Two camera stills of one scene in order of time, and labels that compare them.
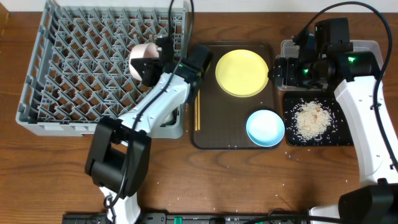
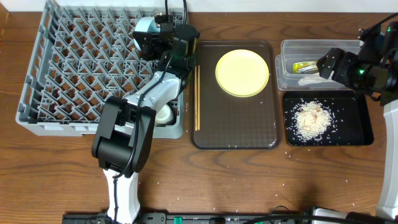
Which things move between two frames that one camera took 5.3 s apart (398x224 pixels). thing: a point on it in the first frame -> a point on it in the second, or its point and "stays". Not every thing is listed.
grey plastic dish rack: x=78 y=71 stays
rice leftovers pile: x=311 y=121 stays
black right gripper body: x=300 y=74 -> x=347 y=70
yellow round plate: x=242 y=73 stays
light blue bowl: x=265 y=128 -> x=146 y=24
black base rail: x=181 y=218 stays
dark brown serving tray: x=219 y=118 stays
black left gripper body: x=150 y=72 -> x=148 y=45
